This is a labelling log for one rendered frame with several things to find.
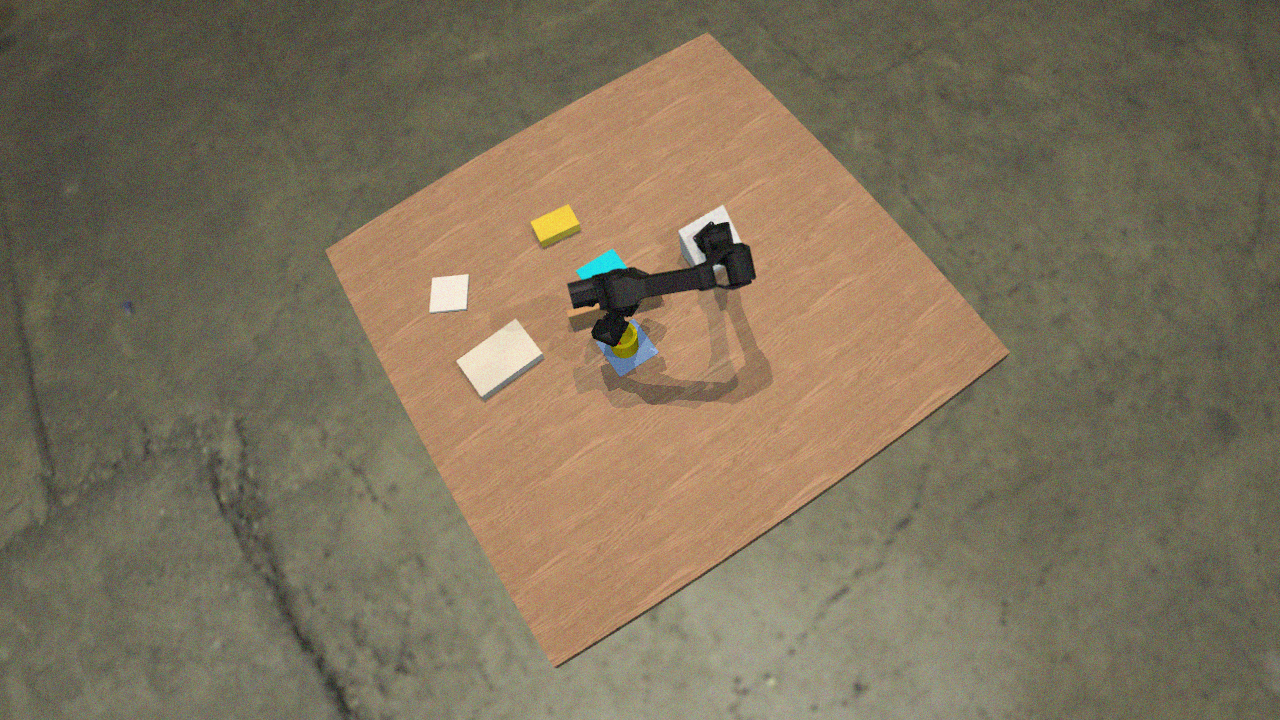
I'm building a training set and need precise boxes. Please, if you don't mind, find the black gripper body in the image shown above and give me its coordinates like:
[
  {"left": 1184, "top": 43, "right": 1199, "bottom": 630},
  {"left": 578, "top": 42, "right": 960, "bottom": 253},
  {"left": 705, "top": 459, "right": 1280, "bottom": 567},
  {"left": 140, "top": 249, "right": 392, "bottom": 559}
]
[{"left": 591, "top": 268, "right": 649, "bottom": 347}]

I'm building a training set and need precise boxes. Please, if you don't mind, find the white flat square tile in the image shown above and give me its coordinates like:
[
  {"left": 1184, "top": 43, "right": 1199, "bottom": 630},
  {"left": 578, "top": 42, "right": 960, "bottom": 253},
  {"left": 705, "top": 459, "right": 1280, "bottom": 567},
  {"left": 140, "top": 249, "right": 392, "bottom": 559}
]
[{"left": 430, "top": 275, "right": 468, "bottom": 313}]

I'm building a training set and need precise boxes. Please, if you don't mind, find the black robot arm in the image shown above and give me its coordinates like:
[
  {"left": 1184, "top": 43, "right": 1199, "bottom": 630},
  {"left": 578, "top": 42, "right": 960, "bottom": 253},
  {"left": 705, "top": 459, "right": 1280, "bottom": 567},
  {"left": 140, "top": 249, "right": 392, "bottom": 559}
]
[{"left": 567, "top": 222, "right": 756, "bottom": 313}]

